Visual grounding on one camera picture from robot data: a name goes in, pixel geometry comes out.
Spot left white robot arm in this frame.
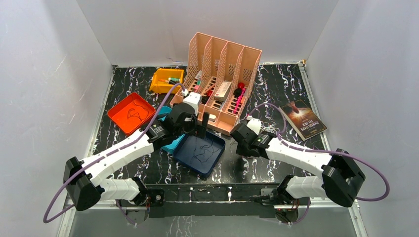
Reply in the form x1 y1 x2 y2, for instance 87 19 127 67
63 103 210 211

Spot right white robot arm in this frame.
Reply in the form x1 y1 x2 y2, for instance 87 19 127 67
230 123 366 207

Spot dark blue plastic tray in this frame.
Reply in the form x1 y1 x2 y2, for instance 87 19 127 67
173 132 226 178

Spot teal plastic tray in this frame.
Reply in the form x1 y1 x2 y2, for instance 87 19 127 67
159 106 185 155

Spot markers in yellow bin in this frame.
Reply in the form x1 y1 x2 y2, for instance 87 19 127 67
158 78 181 84

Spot white pink box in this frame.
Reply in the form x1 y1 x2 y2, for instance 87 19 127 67
214 81 232 101

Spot yellow plastic bin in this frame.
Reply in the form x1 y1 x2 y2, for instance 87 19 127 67
149 68 185 94

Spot red black bottle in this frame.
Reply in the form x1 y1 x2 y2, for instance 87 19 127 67
233 82 245 98

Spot pink pen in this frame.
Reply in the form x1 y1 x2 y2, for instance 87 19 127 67
233 87 246 114

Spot orange plastic tray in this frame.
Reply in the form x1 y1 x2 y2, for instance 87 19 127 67
107 92 156 136

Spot brown book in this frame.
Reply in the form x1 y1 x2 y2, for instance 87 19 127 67
279 99 327 141

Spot peach file organizer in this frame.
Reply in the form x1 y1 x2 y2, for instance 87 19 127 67
183 33 262 135

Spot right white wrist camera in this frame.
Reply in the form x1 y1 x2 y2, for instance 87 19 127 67
246 115 262 135

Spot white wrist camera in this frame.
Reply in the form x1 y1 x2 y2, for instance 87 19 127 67
181 89 201 116
246 115 262 135

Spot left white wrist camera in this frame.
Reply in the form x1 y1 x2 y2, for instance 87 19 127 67
181 89 201 116

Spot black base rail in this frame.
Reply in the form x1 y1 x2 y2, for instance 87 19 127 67
116 183 309 224

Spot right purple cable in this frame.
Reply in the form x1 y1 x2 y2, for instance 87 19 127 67
247 102 391 225

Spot purple cable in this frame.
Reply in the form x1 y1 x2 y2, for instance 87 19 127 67
43 82 187 226
247 102 391 225

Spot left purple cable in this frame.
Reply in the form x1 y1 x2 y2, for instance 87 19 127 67
43 82 187 226

